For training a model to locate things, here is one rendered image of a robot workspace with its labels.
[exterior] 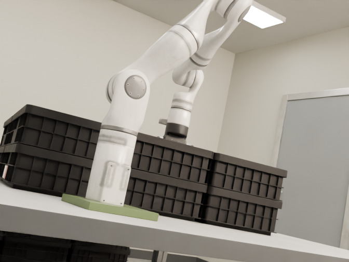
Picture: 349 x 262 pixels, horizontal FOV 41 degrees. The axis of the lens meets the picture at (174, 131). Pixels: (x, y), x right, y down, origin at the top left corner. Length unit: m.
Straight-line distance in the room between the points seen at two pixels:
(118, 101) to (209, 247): 0.41
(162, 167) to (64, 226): 0.67
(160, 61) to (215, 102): 4.78
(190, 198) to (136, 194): 0.18
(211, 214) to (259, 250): 0.49
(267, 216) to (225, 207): 0.17
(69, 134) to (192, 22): 0.46
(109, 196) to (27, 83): 3.89
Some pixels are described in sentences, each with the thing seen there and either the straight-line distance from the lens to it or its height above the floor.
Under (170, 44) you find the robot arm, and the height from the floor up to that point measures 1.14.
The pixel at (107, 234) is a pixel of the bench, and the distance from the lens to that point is 0.83.
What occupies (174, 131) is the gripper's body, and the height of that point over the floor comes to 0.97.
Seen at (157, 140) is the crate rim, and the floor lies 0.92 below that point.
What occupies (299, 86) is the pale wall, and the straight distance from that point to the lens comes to 5.21.
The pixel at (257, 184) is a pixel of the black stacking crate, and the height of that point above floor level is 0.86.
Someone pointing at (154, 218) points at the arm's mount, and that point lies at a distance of 1.09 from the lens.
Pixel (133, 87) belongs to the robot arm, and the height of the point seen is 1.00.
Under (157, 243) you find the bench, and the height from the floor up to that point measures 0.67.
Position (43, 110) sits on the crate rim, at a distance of 1.32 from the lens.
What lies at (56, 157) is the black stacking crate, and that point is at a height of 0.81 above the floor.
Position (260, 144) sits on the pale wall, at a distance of 5.38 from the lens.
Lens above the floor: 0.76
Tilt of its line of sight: 8 degrees up
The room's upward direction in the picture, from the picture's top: 12 degrees clockwise
